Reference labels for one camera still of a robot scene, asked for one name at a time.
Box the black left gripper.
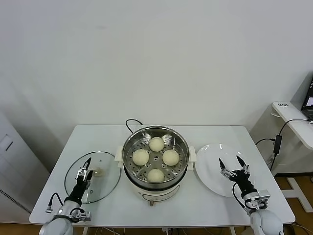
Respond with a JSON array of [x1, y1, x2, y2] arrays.
[[65, 157, 94, 203]]

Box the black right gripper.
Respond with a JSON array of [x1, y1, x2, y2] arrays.
[[219, 155, 257, 196]]

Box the glass lid with cream handle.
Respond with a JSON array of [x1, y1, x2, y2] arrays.
[[64, 151, 122, 204]]

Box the white steamed baozi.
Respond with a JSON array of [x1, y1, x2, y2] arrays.
[[149, 137, 165, 152], [147, 168, 165, 184], [132, 149, 150, 166], [162, 149, 180, 166]]

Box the perforated stainless steel steamer basket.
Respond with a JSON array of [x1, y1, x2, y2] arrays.
[[121, 125, 189, 184]]

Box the white round plate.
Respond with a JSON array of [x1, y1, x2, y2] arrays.
[[195, 143, 255, 198]]

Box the white side desk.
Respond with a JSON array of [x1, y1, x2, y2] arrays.
[[270, 101, 313, 212]]

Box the white cabinet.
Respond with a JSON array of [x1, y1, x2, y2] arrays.
[[0, 112, 49, 217]]

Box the black laptop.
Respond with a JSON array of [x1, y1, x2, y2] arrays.
[[300, 70, 313, 121]]

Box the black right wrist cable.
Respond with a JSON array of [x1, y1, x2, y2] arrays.
[[231, 182, 247, 210]]

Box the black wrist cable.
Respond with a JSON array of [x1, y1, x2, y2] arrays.
[[45, 192, 66, 213], [231, 182, 247, 210]]

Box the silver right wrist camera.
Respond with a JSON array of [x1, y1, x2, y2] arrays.
[[244, 188, 271, 211]]

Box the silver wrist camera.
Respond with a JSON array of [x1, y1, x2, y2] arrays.
[[244, 188, 271, 211], [70, 209, 92, 222]]

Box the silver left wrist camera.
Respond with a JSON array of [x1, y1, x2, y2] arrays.
[[70, 209, 92, 222]]

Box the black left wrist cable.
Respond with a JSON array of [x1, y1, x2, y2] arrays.
[[45, 192, 66, 213]]

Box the black laptop adapter cable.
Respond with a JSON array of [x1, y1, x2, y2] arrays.
[[254, 118, 309, 172]]

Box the thin pale floor cables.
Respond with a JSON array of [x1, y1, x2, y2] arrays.
[[94, 227, 128, 235]]

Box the black cooker power cord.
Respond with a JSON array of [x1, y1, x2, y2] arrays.
[[125, 119, 145, 134]]

